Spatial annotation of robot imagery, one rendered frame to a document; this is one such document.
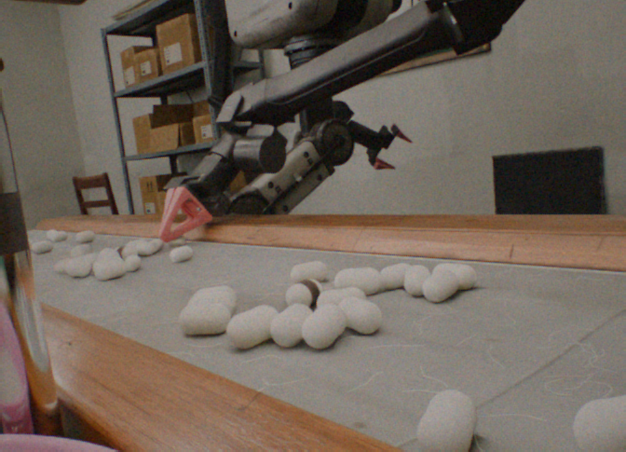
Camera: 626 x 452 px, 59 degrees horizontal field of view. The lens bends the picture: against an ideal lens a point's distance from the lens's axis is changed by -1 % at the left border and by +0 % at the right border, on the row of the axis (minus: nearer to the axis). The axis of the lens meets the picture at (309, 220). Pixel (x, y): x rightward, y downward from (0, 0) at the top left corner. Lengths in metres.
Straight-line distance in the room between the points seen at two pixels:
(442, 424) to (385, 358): 0.11
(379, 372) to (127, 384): 0.12
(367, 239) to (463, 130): 2.07
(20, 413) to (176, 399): 0.06
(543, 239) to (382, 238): 0.17
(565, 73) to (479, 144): 0.46
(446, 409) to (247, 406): 0.07
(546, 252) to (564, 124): 2.00
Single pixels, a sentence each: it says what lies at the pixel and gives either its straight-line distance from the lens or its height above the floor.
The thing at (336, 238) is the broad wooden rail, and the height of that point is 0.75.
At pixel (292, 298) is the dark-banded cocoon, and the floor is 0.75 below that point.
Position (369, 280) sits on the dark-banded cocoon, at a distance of 0.42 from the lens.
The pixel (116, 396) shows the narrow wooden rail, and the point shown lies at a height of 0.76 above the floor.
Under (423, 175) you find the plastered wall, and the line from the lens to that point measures 2.77.
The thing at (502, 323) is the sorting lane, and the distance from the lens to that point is 0.35.
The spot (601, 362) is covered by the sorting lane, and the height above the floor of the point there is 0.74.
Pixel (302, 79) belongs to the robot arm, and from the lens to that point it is 0.84.
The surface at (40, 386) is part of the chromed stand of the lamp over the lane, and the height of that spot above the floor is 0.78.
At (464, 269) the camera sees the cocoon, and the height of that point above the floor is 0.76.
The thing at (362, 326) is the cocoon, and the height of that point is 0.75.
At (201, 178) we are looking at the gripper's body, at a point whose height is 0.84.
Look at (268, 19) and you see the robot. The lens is 1.24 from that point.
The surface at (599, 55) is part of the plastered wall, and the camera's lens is 2.44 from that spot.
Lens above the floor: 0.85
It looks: 7 degrees down
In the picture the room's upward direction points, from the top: 7 degrees counter-clockwise
